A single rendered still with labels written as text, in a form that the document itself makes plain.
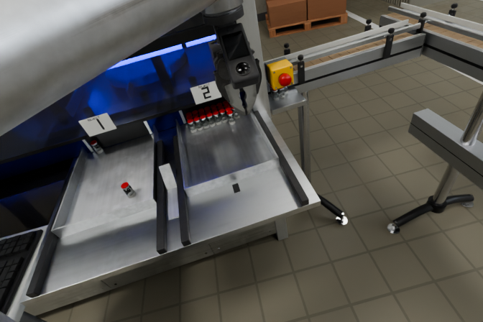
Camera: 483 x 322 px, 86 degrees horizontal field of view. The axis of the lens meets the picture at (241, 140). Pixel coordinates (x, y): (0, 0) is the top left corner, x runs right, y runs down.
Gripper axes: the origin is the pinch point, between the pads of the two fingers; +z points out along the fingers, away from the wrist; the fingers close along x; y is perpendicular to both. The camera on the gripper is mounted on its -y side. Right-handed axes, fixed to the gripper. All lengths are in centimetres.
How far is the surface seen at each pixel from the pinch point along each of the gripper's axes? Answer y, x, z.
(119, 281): 28, 78, 95
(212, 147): 17.8, 10.3, 21.4
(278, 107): 28.3, -15.8, 21.6
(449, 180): 11, -87, 76
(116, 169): 22, 41, 21
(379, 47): 39, -62, 16
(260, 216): -11.2, 3.5, 21.6
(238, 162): 7.8, 4.2, 21.4
